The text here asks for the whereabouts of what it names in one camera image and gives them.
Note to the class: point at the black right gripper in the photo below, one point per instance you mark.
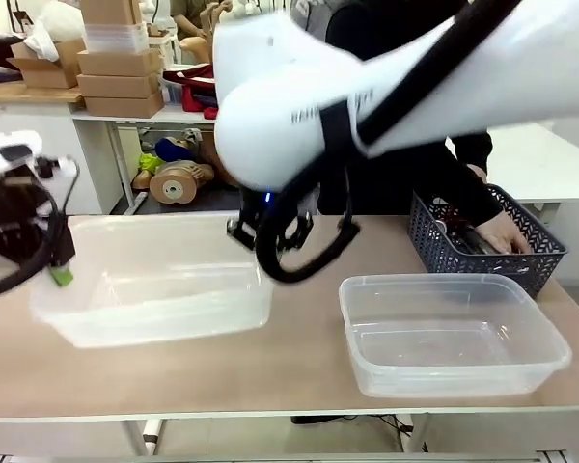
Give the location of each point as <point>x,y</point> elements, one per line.
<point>275,205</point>

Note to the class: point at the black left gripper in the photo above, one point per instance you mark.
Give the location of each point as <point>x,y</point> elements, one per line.
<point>9,207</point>

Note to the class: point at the large clear plastic bin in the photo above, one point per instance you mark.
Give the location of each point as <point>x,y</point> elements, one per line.
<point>173,270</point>

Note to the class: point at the dark grey lattice basket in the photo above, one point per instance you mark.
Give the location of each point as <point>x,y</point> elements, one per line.
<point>463,260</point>

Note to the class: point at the small clear plastic container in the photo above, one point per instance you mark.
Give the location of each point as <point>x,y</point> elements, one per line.
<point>453,337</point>

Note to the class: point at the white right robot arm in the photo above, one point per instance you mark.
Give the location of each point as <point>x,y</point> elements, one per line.
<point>415,58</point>

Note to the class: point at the person's right forearm black sleeve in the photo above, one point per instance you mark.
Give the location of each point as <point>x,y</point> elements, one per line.
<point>463,193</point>

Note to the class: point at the person's left forearm black sleeve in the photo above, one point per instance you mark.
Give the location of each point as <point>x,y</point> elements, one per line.
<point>477,149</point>

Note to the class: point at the person's left hand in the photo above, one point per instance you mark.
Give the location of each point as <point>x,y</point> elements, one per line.
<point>478,173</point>

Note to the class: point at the person's right hand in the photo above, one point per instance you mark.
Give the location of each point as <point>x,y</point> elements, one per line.
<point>504,236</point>

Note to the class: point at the tan mannequin torso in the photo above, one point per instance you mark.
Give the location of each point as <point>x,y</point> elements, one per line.
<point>178,185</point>

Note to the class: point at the mannequin head blue cap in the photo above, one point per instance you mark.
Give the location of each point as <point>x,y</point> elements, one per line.
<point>173,147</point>

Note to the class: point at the person torso black sweater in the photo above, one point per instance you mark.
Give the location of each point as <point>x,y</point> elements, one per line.
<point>391,193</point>

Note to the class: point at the yellow green cloth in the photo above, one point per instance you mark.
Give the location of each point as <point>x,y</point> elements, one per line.
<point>152,163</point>

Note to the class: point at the wooden shelf board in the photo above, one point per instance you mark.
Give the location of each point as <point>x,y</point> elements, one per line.
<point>29,95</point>

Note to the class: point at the red fabric bag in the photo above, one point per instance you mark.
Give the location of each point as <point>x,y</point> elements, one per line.
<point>193,91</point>

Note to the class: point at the closed flat cardboard box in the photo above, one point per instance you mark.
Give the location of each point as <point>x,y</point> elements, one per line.
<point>123,106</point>
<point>118,62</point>
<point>118,85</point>

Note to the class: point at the open cardboard box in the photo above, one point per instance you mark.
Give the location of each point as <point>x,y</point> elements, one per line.
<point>43,67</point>

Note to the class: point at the dark cushion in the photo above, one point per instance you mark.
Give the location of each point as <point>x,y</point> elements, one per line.
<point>0,48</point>

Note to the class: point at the white table leg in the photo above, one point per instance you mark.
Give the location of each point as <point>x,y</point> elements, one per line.
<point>417,434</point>
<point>152,436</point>

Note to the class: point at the stack of clear plastic trays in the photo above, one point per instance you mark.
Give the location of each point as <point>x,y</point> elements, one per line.
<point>116,37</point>

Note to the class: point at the white plastic bag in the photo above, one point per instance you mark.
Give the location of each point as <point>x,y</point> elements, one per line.
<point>58,24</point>

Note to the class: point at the background person olive shirt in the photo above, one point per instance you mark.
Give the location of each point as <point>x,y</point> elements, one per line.
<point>188,14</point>

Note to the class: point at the tall cardboard box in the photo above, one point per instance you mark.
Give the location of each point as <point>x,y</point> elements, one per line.
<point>111,12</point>

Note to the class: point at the white side table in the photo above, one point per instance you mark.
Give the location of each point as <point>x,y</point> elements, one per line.
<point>535,164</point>

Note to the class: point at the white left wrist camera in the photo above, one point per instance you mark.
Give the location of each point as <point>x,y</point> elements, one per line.
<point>17,147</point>

